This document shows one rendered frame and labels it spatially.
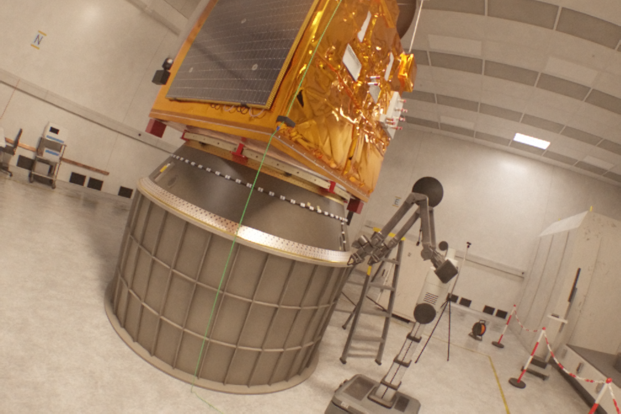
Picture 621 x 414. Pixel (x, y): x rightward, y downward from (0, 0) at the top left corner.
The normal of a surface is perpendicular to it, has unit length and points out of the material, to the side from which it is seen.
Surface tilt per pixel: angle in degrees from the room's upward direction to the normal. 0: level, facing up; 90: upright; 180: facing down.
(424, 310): 90
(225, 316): 90
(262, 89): 90
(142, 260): 90
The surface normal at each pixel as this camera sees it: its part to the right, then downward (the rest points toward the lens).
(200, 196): 0.03, -0.56
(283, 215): 0.50, -0.39
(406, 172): -0.45, -0.24
